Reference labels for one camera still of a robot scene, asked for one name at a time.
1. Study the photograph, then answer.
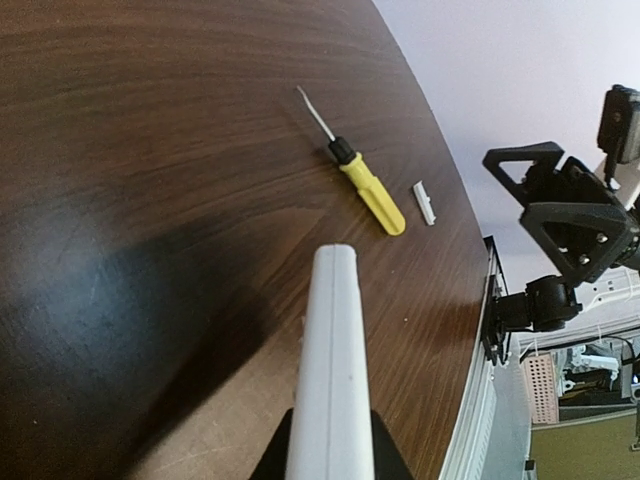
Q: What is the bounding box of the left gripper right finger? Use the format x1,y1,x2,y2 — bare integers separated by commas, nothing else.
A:
371,410,414,480

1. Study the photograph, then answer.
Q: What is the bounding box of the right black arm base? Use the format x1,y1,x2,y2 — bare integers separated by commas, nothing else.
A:
480,236,511,366

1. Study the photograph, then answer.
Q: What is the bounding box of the yellow handled screwdriver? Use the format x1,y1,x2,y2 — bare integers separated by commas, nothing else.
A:
296,85,406,236

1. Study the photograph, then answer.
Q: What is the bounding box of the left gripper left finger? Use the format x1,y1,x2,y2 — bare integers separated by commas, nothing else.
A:
254,408,293,480

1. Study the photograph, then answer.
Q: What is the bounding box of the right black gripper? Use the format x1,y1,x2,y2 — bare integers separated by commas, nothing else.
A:
482,141,639,286

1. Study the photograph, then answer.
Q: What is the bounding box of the white remote control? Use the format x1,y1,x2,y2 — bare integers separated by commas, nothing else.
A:
285,244,375,479

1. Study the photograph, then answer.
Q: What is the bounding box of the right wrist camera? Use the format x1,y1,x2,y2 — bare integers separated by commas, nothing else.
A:
597,84,639,165

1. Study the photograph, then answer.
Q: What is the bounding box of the white battery cover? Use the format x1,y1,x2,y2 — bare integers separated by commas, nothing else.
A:
412,181,436,226

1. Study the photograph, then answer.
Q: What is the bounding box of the front aluminium table rail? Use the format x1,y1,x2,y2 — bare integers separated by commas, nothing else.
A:
439,332,504,479

